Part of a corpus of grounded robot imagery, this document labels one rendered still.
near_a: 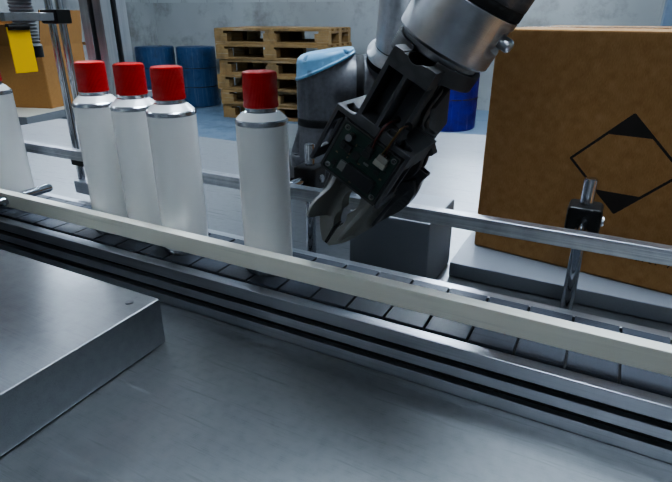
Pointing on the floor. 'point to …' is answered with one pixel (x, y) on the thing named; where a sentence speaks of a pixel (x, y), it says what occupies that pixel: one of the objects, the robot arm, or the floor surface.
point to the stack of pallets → (268, 59)
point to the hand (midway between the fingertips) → (336, 229)
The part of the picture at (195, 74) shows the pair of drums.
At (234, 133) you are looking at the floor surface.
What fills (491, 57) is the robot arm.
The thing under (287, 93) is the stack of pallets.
